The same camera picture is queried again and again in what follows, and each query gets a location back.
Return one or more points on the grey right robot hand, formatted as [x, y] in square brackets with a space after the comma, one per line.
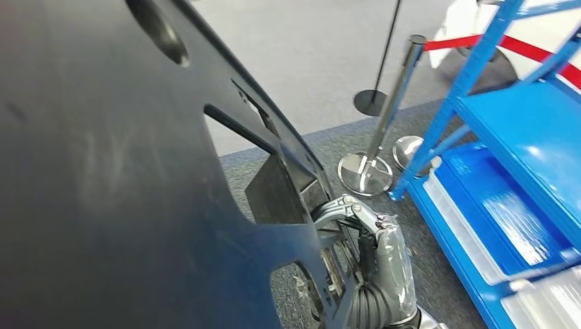
[395, 263]

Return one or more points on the long black plastic part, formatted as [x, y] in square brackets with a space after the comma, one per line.
[113, 181]

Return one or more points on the blue metal shelf rack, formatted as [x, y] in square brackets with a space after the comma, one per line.
[522, 131]

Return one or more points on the white plastic bin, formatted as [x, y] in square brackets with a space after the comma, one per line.
[454, 227]

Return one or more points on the blue plastic bin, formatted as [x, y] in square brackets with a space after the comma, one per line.
[476, 195]

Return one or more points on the translucent plastic bin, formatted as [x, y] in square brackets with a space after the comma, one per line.
[554, 299]

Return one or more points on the white car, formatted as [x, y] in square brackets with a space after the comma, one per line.
[456, 22]

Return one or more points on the chrome stanchion post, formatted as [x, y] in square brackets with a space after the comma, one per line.
[365, 175]
[406, 150]

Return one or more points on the black stanchion post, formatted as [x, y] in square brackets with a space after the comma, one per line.
[370, 102]

